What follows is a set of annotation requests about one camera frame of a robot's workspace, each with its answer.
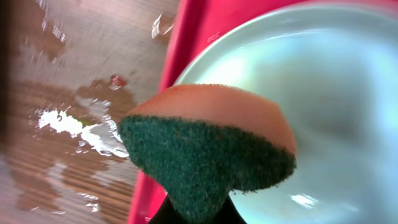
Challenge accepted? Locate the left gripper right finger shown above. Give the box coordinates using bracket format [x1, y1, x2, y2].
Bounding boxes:
[214, 196, 246, 224]

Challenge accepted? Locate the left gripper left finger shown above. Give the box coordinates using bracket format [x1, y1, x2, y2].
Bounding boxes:
[148, 196, 180, 224]

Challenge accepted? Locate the green and yellow sponge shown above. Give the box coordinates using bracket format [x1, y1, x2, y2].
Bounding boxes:
[119, 84, 296, 223]

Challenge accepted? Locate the white plate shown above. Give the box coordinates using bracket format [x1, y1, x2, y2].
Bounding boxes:
[177, 2, 397, 224]

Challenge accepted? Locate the red plastic tray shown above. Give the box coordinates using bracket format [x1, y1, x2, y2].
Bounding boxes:
[126, 0, 398, 224]

